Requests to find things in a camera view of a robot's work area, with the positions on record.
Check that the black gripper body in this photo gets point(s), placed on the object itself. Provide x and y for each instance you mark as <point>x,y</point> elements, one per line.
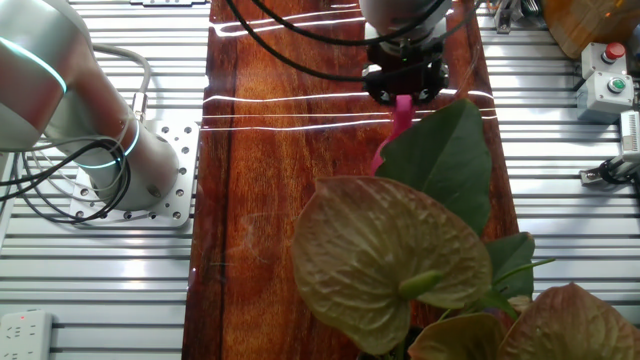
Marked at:
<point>405,67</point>

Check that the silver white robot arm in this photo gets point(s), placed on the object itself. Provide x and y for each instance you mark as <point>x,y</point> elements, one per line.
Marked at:
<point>50,65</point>

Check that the white power strip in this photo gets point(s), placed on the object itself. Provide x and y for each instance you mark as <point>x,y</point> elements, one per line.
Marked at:
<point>25,335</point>

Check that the potted green leafy plant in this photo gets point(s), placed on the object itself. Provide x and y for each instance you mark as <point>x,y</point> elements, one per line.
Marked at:
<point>390,250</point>

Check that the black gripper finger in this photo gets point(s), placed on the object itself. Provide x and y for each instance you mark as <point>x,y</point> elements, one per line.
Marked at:
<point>437,87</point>
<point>380,92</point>

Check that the glossy wood grain board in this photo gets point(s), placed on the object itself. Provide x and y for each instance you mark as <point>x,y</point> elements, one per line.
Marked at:
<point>280,175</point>

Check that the grey box with red button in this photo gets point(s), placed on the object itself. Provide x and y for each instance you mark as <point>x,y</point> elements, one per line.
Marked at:
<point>595,62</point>

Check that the pink plastic watering can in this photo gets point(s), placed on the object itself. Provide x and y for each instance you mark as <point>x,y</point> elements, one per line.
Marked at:
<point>401,117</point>

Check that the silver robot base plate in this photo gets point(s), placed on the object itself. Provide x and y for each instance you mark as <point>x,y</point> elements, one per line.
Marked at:
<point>177,170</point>

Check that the silver ribbed depth camera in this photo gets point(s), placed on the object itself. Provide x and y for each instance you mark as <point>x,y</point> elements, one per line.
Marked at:
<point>631,132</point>

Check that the aluminium camera mount bar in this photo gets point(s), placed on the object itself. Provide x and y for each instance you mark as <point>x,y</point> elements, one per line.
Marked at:
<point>592,175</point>

